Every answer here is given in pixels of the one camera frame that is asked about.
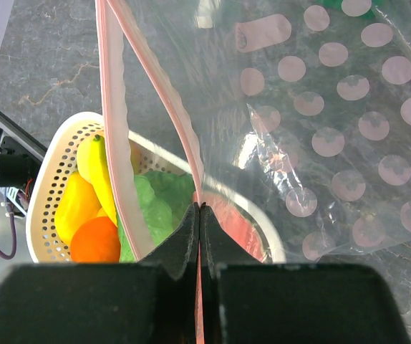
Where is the orange fruit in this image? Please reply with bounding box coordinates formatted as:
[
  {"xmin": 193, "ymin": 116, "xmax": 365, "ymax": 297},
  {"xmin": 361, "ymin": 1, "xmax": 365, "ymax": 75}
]
[{"xmin": 70, "ymin": 217, "xmax": 121, "ymax": 263}]

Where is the clear dotted zip bag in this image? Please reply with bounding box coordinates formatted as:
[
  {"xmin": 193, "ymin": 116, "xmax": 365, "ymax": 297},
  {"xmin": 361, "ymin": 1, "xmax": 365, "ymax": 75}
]
[{"xmin": 96, "ymin": 1, "xmax": 411, "ymax": 343}]

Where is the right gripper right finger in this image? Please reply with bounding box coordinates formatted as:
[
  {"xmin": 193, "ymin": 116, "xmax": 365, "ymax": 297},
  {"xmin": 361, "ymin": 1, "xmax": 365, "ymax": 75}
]
[{"xmin": 199, "ymin": 205, "xmax": 410, "ymax": 343}]

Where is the green plastic cabbage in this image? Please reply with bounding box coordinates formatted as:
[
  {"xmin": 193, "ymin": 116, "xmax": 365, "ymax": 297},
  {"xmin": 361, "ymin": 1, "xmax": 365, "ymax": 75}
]
[{"xmin": 134, "ymin": 170, "xmax": 195, "ymax": 246}]

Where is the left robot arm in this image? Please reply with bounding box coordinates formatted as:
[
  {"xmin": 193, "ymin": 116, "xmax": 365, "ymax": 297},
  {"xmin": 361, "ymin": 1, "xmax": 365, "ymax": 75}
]
[{"xmin": 0, "ymin": 128, "xmax": 41, "ymax": 200}]

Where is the yellow banana bunch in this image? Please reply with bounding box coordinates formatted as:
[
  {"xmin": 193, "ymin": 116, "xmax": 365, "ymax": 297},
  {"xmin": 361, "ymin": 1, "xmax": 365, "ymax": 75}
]
[{"xmin": 77, "ymin": 133, "xmax": 117, "ymax": 226}]

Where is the white perforated basket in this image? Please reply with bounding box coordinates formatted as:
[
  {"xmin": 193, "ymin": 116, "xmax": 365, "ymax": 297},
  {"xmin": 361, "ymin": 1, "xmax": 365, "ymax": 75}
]
[{"xmin": 26, "ymin": 112, "xmax": 286, "ymax": 264}]

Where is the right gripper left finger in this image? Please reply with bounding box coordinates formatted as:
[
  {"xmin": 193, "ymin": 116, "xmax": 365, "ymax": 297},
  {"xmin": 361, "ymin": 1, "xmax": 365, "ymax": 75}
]
[{"xmin": 0, "ymin": 204, "xmax": 200, "ymax": 343}]

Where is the green t-shirt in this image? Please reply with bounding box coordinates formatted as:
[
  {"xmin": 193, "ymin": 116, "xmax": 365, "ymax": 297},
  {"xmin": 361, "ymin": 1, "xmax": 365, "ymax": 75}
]
[{"xmin": 317, "ymin": 0, "xmax": 383, "ymax": 19}]

